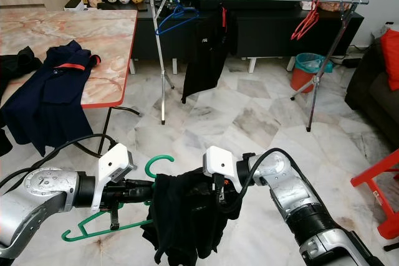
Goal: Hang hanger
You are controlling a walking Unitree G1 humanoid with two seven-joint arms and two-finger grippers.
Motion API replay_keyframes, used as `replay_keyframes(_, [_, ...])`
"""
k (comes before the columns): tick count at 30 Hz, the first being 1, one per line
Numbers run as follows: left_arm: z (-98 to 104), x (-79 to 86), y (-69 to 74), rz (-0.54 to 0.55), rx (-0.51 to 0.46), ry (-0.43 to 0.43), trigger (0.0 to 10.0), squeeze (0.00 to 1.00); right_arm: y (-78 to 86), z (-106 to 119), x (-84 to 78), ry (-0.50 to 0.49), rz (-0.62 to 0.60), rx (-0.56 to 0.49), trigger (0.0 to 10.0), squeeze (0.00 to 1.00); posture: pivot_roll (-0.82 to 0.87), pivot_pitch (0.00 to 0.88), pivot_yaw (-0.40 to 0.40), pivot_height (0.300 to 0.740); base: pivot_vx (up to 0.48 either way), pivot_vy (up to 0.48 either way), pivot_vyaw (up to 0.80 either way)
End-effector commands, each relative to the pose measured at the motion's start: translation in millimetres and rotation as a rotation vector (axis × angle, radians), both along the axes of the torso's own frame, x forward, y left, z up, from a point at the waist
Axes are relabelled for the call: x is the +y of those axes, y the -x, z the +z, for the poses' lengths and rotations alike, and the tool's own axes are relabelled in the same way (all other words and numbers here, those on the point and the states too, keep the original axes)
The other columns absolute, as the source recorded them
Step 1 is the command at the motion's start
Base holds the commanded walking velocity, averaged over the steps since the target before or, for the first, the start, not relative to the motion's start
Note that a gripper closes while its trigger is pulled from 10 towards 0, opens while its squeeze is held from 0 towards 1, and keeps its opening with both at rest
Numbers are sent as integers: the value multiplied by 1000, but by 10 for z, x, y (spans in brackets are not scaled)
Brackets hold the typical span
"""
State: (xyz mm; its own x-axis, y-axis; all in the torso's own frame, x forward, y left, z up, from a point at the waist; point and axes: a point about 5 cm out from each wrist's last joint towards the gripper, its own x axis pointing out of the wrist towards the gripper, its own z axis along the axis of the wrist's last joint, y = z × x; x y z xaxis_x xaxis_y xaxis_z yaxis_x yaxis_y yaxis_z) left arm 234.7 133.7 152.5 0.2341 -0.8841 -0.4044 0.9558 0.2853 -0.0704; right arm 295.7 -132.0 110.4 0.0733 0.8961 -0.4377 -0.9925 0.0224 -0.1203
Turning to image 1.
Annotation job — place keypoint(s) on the green plastic hanger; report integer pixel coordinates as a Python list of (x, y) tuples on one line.
[(156, 161)]

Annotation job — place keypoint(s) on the black shirt green print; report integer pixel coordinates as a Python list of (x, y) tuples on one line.
[(187, 216)]

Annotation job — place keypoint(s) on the navy polo shirt red collar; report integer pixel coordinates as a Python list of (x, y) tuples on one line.
[(50, 107)]

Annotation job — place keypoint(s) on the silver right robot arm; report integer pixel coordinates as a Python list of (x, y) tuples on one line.
[(293, 194)]

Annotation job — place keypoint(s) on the blue plastic hanger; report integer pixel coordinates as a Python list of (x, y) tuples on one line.
[(179, 10)]

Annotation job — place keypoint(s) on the red plastic hanger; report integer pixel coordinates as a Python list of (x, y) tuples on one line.
[(305, 23), (313, 14)]

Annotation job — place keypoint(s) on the orange bin with teal bag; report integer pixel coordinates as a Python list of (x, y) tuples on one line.
[(303, 81)]

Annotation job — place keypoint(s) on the black FSL polo shirt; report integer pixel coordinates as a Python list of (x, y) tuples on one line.
[(204, 51)]

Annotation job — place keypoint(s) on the red plastic stool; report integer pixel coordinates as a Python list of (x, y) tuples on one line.
[(380, 179)]

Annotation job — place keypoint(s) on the black TV cabinet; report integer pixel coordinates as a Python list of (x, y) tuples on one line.
[(268, 29)]

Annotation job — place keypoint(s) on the dark brown fabric sofa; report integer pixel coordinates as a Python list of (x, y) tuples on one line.
[(371, 98)]

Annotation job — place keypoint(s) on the marble folding table red edge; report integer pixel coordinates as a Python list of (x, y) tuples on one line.
[(50, 26)]

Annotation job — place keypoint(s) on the small white box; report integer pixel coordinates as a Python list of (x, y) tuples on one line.
[(73, 4)]

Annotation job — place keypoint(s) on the white pink tissue box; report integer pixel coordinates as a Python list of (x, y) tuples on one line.
[(305, 3)]

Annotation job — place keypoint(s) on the red cushion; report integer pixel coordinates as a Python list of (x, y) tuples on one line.
[(391, 60)]

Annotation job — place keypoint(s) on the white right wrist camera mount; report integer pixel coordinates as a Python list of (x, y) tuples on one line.
[(221, 163)]

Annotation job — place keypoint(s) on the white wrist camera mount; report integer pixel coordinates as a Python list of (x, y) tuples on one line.
[(113, 169), (221, 163)]

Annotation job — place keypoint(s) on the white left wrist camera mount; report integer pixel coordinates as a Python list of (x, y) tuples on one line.
[(113, 169)]

